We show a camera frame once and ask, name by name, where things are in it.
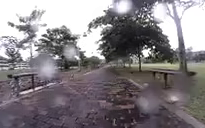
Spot red brick path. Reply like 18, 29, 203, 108
0, 64, 198, 128

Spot large dark tree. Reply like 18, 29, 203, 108
85, 0, 176, 73

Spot broad leafy tree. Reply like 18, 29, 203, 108
34, 25, 88, 70

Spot pale left kerb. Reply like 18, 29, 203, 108
0, 68, 101, 112

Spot pale kerb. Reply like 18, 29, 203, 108
0, 68, 101, 112
121, 75, 205, 128

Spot thin sparse tree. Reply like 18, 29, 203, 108
7, 7, 48, 68

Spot tall bare-trunk tree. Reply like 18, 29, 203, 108
156, 0, 205, 74

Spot small tree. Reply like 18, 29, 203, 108
0, 35, 25, 69

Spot pale right kerb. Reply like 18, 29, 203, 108
121, 75, 205, 128

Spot green grass lawn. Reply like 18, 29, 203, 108
109, 62, 205, 128

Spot leaf-strewn ground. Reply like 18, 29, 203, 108
0, 68, 91, 108

